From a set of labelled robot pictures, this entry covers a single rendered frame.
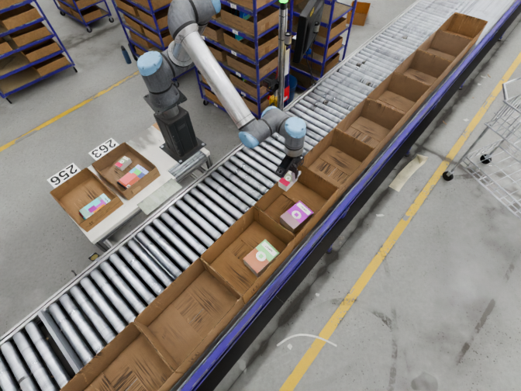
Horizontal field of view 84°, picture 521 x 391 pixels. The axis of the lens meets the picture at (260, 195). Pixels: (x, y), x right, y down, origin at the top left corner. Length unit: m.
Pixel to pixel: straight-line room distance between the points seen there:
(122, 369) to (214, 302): 0.49
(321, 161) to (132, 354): 1.51
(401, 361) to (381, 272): 0.64
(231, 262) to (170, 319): 0.40
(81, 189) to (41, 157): 1.74
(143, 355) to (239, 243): 0.69
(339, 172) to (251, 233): 0.71
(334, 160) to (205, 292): 1.16
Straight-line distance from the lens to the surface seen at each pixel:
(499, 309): 3.01
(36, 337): 2.06
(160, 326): 1.61
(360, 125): 2.30
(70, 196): 2.39
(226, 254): 1.64
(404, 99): 2.63
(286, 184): 1.52
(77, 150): 3.93
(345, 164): 2.01
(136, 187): 2.14
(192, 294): 1.60
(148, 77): 1.91
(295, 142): 1.30
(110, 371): 1.67
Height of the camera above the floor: 2.39
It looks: 56 degrees down
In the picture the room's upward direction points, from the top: 3 degrees counter-clockwise
